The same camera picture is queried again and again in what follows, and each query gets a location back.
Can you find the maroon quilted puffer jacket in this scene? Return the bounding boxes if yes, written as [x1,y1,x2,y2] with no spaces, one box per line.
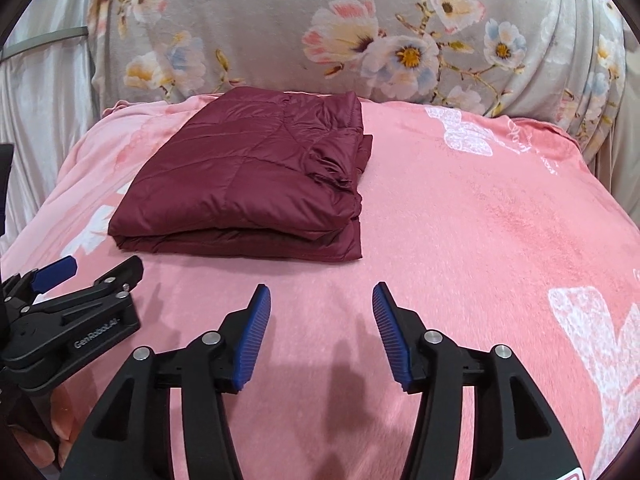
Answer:
[108,88,373,263]

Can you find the person's left hand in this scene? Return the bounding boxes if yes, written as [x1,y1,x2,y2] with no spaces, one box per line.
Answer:
[9,386,81,469]

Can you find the silver satin curtain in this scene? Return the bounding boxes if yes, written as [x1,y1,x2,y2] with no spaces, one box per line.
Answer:
[1,0,99,249]

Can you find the pink patterned blanket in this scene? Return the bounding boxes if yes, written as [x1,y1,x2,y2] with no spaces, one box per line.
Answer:
[17,102,639,479]

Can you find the grey floral bed cover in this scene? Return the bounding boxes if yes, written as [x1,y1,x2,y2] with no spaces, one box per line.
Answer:
[88,0,626,158]

